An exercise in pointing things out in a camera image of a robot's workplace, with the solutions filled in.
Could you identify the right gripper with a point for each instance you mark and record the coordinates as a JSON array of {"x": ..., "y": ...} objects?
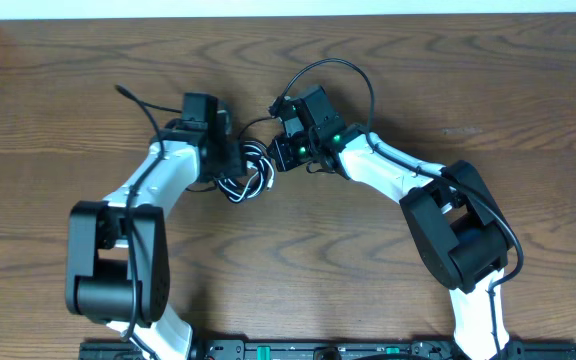
[{"x": 282, "y": 155}]

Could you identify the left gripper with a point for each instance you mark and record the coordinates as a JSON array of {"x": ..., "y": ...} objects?
[{"x": 238, "y": 165}]

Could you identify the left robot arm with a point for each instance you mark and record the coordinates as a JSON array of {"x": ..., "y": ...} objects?
[{"x": 118, "y": 270}]

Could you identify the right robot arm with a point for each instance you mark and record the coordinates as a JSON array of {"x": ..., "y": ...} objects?
[{"x": 459, "y": 232}]

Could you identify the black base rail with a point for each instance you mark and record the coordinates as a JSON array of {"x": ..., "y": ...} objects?
[{"x": 222, "y": 349}]

